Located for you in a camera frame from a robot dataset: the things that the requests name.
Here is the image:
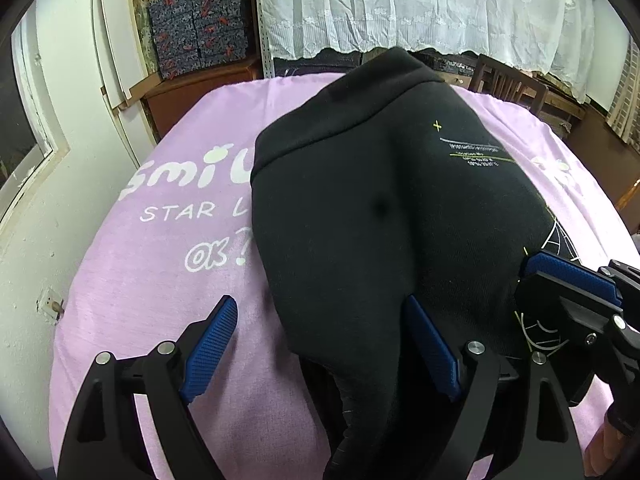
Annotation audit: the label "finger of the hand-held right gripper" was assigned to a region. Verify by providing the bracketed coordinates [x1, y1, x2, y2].
[515, 251, 640, 333]
[562, 310, 640, 408]

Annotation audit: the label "wall socket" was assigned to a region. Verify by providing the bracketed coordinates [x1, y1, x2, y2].
[37, 287, 66, 322]

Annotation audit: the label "speckled stone slab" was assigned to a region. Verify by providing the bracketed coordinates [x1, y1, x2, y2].
[129, 0, 152, 77]

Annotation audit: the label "wooden table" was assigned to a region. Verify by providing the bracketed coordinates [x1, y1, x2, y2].
[537, 87, 640, 212]

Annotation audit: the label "metal shelf post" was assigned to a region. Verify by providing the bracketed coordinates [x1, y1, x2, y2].
[256, 0, 275, 79]

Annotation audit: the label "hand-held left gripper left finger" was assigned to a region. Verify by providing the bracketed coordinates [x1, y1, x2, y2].
[57, 295, 239, 480]

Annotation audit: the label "white lace curtain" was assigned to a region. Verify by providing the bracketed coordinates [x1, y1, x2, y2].
[252, 0, 617, 104]

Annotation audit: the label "beige lace curtain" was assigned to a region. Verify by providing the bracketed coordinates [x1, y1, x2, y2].
[606, 42, 640, 142]

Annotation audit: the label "wooden cabinet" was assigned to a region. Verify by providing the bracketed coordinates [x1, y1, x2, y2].
[142, 57, 267, 144]

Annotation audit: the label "wooden chair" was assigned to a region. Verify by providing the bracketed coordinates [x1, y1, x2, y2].
[470, 53, 549, 114]

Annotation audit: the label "person's right hand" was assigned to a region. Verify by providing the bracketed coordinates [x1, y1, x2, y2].
[584, 406, 640, 480]

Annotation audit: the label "white boards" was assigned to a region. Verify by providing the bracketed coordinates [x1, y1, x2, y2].
[92, 0, 162, 112]

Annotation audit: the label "purple printed blanket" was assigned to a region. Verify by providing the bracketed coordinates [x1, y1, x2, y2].
[50, 72, 634, 480]

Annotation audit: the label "white framed window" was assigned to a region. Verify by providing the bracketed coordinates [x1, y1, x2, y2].
[0, 10, 72, 222]

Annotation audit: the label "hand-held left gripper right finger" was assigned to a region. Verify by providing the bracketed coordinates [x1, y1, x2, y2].
[404, 295, 587, 480]

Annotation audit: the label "stack of blue patterned boxes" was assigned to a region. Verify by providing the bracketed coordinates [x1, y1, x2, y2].
[147, 0, 254, 81]

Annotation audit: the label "black hoodie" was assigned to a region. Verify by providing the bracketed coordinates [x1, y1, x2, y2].
[250, 46, 597, 480]

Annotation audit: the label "dark pinstriped pants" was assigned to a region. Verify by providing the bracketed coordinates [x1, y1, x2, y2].
[300, 357, 351, 480]

